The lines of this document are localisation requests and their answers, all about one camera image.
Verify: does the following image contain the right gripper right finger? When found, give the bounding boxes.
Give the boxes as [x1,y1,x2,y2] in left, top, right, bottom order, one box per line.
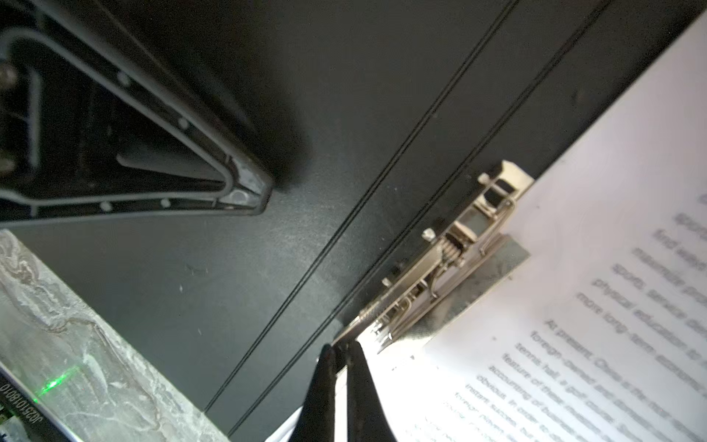
[346,341,396,442]

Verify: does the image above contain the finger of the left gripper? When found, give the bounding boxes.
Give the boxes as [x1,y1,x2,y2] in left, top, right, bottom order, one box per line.
[1,1,274,224]

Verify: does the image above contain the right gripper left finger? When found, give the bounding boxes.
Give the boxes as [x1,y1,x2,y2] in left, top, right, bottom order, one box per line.
[289,344,337,442]

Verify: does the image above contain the white paper sheets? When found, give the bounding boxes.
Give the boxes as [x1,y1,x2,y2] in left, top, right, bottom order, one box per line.
[265,407,302,442]

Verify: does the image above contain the printed paper sheet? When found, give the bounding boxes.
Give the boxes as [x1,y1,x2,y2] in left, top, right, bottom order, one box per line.
[337,17,706,441]

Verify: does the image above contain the blue folder black inside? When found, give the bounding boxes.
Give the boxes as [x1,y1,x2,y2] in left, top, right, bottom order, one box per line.
[14,1,706,441]

